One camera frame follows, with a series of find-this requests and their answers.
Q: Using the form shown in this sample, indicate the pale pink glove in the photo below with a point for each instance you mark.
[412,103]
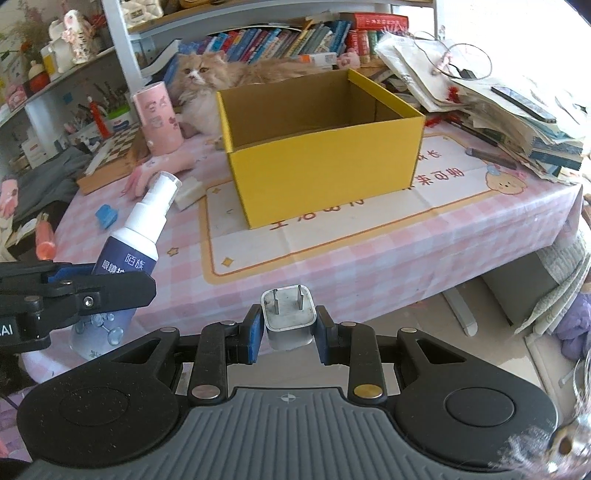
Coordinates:
[141,177]

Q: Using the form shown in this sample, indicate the row of books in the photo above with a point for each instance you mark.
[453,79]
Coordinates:
[277,44]

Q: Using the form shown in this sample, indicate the white pen holder with pens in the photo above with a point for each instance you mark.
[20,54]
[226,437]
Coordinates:
[83,131]

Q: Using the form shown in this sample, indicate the white spray bottle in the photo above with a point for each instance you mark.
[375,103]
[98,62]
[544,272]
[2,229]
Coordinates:
[134,240]

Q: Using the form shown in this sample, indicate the red tassel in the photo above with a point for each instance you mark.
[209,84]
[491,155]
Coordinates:
[99,119]

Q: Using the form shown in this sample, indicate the blue clip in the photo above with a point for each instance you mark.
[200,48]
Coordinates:
[107,217]

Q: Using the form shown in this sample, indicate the thick red book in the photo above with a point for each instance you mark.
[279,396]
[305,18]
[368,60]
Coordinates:
[378,22]

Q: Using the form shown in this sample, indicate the yellow cardboard box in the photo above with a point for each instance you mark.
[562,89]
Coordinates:
[323,175]

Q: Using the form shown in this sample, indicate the grey cloth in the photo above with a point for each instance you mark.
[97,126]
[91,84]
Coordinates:
[51,180]

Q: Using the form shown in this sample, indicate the stack of papers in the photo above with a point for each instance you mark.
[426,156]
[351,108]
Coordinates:
[508,124]

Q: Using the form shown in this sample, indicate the purple plush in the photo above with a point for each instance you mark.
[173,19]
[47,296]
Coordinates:
[577,327]

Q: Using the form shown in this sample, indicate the black pen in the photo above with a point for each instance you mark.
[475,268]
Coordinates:
[471,133]

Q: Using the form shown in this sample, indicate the orange and white cat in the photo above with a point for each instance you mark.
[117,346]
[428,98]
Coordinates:
[198,94]

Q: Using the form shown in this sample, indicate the white rectangular block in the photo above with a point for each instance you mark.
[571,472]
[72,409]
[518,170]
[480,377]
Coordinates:
[188,194]

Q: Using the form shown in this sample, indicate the white shelf unit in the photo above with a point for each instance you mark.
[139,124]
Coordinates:
[121,60]

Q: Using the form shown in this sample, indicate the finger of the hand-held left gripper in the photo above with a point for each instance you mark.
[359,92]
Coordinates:
[27,277]
[115,290]

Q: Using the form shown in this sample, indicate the white charger plug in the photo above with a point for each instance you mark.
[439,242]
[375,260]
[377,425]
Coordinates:
[288,324]

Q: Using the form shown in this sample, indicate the white box with red label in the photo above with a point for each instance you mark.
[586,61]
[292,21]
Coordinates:
[36,152]

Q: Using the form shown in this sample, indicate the white jar with green lid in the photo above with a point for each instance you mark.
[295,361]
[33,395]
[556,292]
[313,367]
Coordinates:
[121,122]

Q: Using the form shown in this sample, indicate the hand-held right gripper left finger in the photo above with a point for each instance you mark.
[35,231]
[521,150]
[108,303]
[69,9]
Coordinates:
[253,334]

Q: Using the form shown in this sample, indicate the thick book with dark cover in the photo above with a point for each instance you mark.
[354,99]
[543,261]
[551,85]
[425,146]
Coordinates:
[161,57]

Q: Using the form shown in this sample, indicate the white and orange box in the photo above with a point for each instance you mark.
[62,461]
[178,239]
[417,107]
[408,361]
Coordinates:
[318,59]

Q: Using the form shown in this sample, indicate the red and white bottle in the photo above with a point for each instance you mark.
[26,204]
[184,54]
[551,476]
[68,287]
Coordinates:
[36,78]

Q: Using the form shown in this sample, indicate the white figurine with pink bow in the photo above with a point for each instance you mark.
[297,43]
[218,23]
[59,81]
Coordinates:
[74,39]

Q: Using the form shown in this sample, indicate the wooden chessboard box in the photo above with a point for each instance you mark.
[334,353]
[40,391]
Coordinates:
[111,154]

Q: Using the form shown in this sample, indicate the pink checkered desktop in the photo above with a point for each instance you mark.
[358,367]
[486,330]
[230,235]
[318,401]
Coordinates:
[369,240]

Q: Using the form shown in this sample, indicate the fluffy grey charm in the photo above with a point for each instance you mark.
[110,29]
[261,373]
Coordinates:
[531,447]

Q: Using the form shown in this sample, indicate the pink plush toy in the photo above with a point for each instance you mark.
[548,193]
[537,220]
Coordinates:
[348,61]

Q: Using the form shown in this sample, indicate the red knot ornament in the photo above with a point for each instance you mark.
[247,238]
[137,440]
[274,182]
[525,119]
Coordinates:
[434,122]

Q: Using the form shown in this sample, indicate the pink cylinder with stickers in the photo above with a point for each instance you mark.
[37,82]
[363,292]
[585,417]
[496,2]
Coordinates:
[159,124]

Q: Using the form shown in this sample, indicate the pink glove with brown print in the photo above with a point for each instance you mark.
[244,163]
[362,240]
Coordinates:
[9,194]

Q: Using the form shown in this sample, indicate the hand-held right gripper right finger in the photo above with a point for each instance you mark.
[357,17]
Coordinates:
[323,334]

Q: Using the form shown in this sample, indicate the grey pen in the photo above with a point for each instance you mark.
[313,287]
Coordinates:
[491,159]

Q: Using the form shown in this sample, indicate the orange bottle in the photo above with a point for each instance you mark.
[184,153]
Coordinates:
[46,244]

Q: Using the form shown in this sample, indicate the grey knitted blanket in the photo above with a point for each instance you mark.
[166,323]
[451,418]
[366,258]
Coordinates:
[561,272]

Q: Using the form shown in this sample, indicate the white desk leg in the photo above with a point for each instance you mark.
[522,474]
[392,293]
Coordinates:
[461,314]

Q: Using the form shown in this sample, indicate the white printed garment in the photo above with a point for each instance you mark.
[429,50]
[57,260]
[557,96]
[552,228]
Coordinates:
[14,237]

